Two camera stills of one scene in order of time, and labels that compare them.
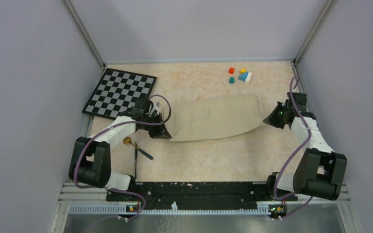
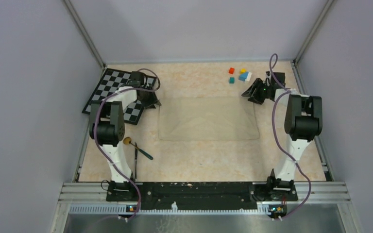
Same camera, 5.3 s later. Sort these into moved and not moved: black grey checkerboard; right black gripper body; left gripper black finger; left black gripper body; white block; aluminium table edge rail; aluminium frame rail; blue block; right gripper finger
Moved: left gripper black finger; right gripper finger; left black gripper body; right black gripper body
Not moved: blue block; black grey checkerboard; aluminium frame rail; aluminium table edge rail; white block
